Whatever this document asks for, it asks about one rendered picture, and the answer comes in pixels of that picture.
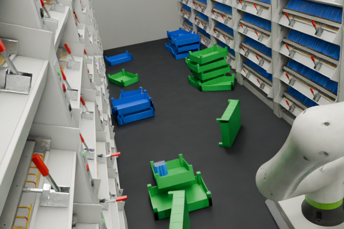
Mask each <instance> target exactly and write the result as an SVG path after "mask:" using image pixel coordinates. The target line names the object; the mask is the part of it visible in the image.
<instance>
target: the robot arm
mask: <svg viewBox="0 0 344 229"><path fill-rule="evenodd" d="M255 181H256V186H257V188H258V190H259V191H260V193H261V194H262V195H263V196H264V197H266V198H267V199H270V200H273V201H283V200H287V199H290V198H294V197H297V196H301V195H305V199H304V201H303V202H302V204H301V209H302V214H303V216H304V217H305V218H306V219H307V220H308V221H310V222H312V223H314V224H316V225H320V226H337V225H340V224H342V223H343V222H344V101H343V102H339V103H333V104H327V105H320V106H313V107H310V108H308V109H306V110H304V111H302V112H301V113H300V114H299V115H298V116H297V117H296V119H295V120H294V122H293V125H292V128H291V131H290V133H289V136H288V138H287V140H286V141H285V143H284V145H283V146H282V148H281V149H280V151H279V152H278V153H277V154H276V155H275V156H274V157H273V158H272V159H271V160H269V161H267V162H266V163H264V164H263V165H261V166H260V168H259V169H258V171H257V174H256V179H255Z"/></svg>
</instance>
